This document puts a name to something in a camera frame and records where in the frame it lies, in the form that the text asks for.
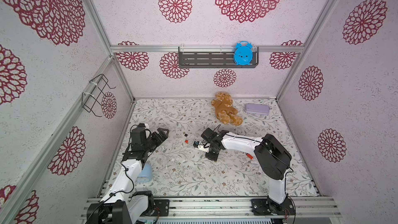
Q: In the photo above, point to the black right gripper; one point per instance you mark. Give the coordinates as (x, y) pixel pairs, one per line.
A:
(210, 141)

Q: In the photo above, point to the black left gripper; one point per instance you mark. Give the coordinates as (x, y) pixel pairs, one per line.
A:
(159, 140)

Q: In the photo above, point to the red usb drive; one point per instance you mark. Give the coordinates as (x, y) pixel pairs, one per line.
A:
(249, 156)

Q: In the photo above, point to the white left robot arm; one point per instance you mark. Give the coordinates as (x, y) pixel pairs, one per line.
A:
(120, 205)

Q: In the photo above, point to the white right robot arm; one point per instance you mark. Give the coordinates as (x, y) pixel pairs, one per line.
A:
(273, 158)

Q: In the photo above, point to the brown teddy bear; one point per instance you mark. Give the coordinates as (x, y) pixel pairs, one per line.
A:
(225, 112)

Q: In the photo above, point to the light blue cup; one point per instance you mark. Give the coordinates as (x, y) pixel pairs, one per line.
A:
(146, 174)

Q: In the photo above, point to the purple rectangular case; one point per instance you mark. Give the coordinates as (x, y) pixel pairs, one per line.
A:
(259, 109)

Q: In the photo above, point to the blue alarm clock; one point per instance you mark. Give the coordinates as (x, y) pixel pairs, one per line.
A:
(243, 54)

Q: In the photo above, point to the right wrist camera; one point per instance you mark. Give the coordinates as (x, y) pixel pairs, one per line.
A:
(203, 146)

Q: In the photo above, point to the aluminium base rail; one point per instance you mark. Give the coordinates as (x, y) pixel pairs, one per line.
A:
(241, 207)

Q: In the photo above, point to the black wire wall basket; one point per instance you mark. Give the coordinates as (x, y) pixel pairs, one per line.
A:
(90, 99)

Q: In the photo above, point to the grey wall shelf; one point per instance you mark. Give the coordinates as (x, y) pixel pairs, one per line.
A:
(190, 59)

